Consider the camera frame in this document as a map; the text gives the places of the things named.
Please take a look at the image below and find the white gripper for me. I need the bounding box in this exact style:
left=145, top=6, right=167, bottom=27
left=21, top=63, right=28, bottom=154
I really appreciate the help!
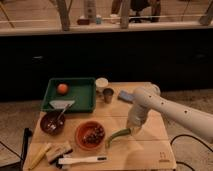
left=126, top=103, right=149, bottom=134

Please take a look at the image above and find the green pepper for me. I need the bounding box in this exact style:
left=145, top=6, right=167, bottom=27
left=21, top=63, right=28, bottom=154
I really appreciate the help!
left=105, top=128, right=131, bottom=149

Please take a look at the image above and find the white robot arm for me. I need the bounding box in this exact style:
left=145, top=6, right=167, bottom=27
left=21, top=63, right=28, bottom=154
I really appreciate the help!
left=126, top=85, right=213, bottom=144

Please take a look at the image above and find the blue sponge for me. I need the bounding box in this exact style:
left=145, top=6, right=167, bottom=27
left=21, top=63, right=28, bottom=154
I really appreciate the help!
left=118, top=90, right=133, bottom=103

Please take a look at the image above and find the grey metal cup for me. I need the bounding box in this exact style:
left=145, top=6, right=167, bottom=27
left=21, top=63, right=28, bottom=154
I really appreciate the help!
left=103, top=88, right=114, bottom=103

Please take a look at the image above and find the white cup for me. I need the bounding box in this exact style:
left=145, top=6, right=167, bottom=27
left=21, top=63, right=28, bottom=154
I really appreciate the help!
left=95, top=77, right=108, bottom=92

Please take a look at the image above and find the orange bowl with food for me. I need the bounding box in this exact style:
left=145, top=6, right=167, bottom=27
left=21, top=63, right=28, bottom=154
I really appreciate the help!
left=75, top=121, right=105, bottom=151

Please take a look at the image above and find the green plastic tray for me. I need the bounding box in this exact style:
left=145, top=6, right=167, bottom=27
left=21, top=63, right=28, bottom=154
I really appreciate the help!
left=41, top=77, right=96, bottom=113

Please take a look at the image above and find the metal spoon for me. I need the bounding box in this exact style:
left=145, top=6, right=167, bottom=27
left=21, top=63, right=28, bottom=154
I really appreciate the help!
left=55, top=104, right=70, bottom=123

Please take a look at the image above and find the silver wedge in tray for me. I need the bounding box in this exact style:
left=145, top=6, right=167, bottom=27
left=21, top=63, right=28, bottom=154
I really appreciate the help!
left=49, top=100, right=75, bottom=109

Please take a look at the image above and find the orange fruit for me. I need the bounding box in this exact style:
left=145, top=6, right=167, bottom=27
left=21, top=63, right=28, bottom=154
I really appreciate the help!
left=56, top=83, right=69, bottom=95

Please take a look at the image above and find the dark brown bowl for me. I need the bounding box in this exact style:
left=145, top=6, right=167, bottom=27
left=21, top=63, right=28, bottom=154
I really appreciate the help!
left=40, top=111, right=65, bottom=136

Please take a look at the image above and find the wooden block brush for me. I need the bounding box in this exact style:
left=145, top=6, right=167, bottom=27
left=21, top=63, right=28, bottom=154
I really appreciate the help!
left=46, top=141, right=72, bottom=164

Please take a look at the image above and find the black cable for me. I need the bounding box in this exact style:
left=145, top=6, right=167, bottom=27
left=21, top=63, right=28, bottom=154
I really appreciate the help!
left=169, top=133, right=213, bottom=171

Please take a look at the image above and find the white handled brush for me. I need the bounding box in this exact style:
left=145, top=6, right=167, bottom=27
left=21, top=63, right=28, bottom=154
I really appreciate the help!
left=58, top=156, right=107, bottom=165

